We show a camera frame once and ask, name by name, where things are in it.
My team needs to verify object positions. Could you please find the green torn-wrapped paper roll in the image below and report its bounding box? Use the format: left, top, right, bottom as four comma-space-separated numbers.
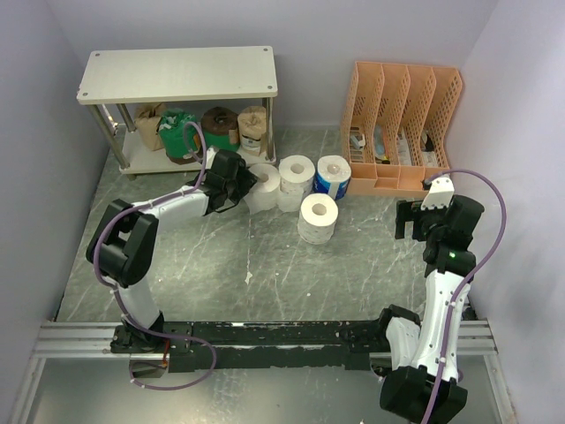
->
158, 109, 206, 164

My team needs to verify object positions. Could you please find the brown-green paper roll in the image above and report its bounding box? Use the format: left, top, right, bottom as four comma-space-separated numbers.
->
200, 107, 240, 151

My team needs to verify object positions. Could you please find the kraft-wrapped paper roll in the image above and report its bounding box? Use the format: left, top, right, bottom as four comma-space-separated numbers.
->
237, 106, 267, 156
134, 102, 167, 151

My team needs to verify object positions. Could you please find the white paper roll front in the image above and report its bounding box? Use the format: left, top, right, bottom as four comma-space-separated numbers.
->
298, 193, 339, 245

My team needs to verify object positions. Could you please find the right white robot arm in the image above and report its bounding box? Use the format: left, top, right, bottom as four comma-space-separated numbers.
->
374, 195, 484, 423

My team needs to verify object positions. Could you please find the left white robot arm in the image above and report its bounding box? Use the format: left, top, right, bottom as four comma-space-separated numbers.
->
86, 148, 259, 352

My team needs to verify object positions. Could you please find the white two-tier shelf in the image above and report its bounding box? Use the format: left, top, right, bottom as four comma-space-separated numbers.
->
77, 46, 278, 179

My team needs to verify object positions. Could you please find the orange file organizer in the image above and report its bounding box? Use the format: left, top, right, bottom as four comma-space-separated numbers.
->
340, 61, 463, 199

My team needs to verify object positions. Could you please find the blue-wrapped white paper roll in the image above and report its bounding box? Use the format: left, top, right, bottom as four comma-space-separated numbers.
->
313, 155, 351, 201

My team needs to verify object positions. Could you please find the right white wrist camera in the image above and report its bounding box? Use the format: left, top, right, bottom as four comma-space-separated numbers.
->
420, 176, 455, 210

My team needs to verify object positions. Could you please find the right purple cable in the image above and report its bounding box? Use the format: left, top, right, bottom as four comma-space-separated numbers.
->
418, 169, 509, 424

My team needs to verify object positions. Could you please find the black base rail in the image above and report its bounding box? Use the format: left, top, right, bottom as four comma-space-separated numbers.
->
110, 320, 390, 373

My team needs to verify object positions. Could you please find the aluminium frame rail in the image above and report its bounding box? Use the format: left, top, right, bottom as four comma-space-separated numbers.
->
33, 321, 133, 359

